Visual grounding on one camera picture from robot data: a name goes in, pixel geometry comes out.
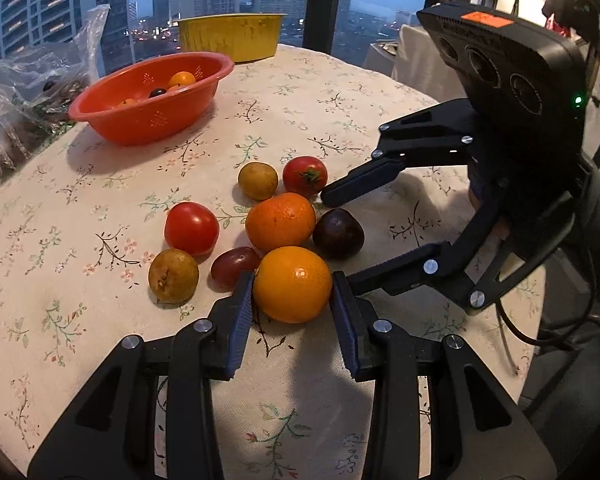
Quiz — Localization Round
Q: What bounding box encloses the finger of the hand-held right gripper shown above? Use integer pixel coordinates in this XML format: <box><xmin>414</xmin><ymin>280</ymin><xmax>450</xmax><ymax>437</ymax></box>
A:
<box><xmin>320</xmin><ymin>98</ymin><xmax>479</xmax><ymax>209</ymax></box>
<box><xmin>346</xmin><ymin>179</ymin><xmax>515</xmax><ymax>317</ymax></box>

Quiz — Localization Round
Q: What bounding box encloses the red tomato with stem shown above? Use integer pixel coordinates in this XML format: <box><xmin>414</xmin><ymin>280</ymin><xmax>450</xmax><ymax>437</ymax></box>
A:
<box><xmin>282</xmin><ymin>156</ymin><xmax>329</xmax><ymax>198</ymax></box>

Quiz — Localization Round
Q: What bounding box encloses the dark purple plum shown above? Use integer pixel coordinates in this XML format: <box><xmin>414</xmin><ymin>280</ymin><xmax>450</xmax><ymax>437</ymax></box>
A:
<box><xmin>312</xmin><ymin>207</ymin><xmax>366</xmax><ymax>261</ymax></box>

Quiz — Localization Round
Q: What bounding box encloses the red plastic colander basin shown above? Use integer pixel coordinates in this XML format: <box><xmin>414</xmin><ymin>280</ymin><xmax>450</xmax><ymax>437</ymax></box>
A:
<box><xmin>68</xmin><ymin>51</ymin><xmax>235</xmax><ymax>146</ymax></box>

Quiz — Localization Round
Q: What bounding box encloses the yellowish brown fruit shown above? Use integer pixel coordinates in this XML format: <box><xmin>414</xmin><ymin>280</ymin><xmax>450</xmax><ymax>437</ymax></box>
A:
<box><xmin>148</xmin><ymin>248</ymin><xmax>200</xmax><ymax>305</ymax></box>
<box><xmin>238</xmin><ymin>161</ymin><xmax>279</xmax><ymax>201</ymax></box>

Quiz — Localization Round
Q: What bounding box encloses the grey metal bin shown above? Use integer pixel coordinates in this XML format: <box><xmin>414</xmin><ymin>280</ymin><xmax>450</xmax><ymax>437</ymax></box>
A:
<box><xmin>364</xmin><ymin>40</ymin><xmax>401</xmax><ymax>78</ymax></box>

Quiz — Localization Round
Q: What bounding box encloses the black cable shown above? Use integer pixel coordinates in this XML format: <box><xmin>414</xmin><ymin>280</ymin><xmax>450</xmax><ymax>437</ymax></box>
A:
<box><xmin>495</xmin><ymin>260</ymin><xmax>600</xmax><ymax>346</ymax></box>

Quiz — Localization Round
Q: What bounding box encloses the white towel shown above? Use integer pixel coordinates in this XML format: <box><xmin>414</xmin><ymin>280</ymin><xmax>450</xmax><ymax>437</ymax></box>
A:
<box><xmin>391</xmin><ymin>24</ymin><xmax>461</xmax><ymax>103</ymax></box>

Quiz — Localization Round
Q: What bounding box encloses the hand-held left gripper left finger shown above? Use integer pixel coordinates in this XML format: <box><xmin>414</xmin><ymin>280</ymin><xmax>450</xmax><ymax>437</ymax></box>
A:
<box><xmin>27</xmin><ymin>270</ymin><xmax>256</xmax><ymax>480</ymax></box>

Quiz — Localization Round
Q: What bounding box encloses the yellow foil container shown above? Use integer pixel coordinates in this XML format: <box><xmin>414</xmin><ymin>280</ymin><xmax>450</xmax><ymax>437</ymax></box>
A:
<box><xmin>174</xmin><ymin>12</ymin><xmax>288</xmax><ymax>63</ymax></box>

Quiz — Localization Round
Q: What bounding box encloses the person's right hand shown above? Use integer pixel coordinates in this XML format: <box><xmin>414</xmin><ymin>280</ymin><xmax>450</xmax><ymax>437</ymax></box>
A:
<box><xmin>468</xmin><ymin>162</ymin><xmax>512</xmax><ymax>242</ymax></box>

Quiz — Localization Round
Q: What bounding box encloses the dark window frame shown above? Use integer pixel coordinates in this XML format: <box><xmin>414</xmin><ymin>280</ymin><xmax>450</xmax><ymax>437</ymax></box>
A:
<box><xmin>300</xmin><ymin>0</ymin><xmax>481</xmax><ymax>56</ymax></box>

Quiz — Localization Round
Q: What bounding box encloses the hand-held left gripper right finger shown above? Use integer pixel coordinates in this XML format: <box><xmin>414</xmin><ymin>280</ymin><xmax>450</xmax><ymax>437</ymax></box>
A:
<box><xmin>331</xmin><ymin>271</ymin><xmax>556</xmax><ymax>480</ymax></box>

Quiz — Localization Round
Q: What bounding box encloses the clear plastic bag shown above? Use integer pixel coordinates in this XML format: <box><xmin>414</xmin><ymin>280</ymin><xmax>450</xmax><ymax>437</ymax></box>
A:
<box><xmin>0</xmin><ymin>4</ymin><xmax>112</xmax><ymax>196</ymax></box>

